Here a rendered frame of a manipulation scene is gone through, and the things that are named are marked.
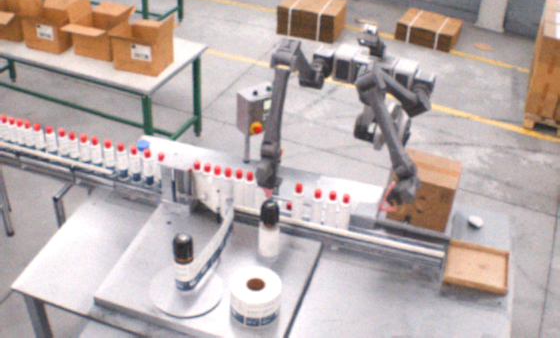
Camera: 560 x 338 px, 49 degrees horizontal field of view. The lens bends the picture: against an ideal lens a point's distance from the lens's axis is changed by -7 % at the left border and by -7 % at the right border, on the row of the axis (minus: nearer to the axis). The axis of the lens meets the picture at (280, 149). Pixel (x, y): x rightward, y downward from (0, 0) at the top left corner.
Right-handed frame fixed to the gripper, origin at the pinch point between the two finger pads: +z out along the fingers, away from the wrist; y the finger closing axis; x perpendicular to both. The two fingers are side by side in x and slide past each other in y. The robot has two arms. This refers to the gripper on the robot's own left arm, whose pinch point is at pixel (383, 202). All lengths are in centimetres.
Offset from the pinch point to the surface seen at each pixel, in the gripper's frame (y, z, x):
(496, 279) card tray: -11, -9, 66
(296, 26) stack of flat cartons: -381, 204, -74
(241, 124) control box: -6, 32, -63
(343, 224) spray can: -6.3, 29.5, 1.4
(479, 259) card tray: -21, -3, 58
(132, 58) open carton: -112, 152, -138
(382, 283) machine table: 12.1, 21.4, 27.8
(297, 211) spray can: -4.0, 41.9, -16.5
